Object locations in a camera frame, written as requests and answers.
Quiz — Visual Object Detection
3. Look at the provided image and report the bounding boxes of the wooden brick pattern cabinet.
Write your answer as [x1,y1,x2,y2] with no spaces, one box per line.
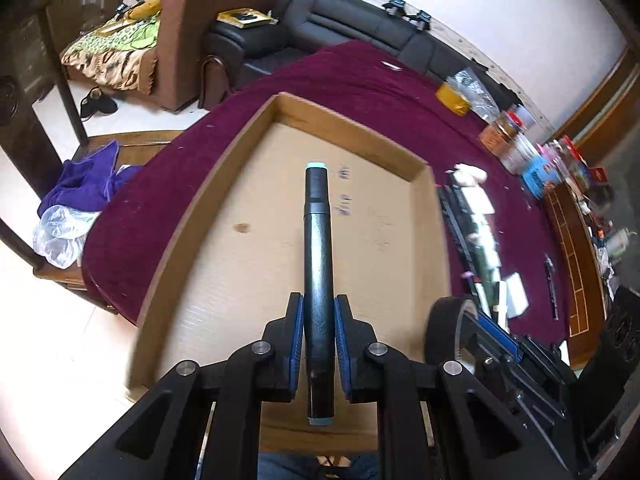
[544,183,606,370]

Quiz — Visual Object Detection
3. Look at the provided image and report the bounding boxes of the blue cartoon container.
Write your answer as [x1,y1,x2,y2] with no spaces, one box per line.
[522,155,562,200]

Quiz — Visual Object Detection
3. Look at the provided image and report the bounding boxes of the orange label jar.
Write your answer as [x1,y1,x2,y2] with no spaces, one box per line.
[478,112,522,157]

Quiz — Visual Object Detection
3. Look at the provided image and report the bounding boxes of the black marker teal caps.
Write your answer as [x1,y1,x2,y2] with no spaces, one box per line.
[304,162,335,426]

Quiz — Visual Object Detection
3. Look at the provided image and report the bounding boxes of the leopard floral blanket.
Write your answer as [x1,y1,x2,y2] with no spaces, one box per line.
[60,13,160,94]

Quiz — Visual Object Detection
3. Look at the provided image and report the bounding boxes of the cardboard tray box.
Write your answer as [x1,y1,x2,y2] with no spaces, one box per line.
[124,91,452,453]

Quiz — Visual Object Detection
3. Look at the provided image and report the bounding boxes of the yellow box on sofa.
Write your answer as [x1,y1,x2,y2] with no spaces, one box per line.
[217,8,277,29]

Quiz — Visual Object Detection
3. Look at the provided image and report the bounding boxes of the black shoes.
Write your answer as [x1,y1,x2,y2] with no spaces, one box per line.
[79,87,118,122]

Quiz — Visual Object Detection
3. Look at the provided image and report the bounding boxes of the white plastic bag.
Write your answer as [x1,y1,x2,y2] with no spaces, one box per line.
[32,205,101,270]

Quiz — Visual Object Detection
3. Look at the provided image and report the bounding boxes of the purple cloth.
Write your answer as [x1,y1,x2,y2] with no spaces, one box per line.
[37,141,142,217]

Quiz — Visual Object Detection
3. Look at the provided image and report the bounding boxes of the white power adapter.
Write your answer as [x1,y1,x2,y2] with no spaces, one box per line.
[503,273,529,318]

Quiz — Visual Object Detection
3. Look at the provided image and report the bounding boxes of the yellow tape roll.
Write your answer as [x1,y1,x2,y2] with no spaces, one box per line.
[435,82,471,117]

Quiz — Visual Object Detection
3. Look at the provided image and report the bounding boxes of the black pen on cloth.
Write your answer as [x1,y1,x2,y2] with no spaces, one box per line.
[544,255,560,322]

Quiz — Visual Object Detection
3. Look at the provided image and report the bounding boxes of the black leather sofa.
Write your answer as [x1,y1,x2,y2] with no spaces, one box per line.
[202,0,521,110]

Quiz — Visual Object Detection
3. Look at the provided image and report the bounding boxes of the brown armchair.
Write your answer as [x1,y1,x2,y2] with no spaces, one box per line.
[140,0,278,112]

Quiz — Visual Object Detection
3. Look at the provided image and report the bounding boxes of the maroon velvet table cloth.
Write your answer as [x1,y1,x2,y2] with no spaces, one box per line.
[80,39,574,340]

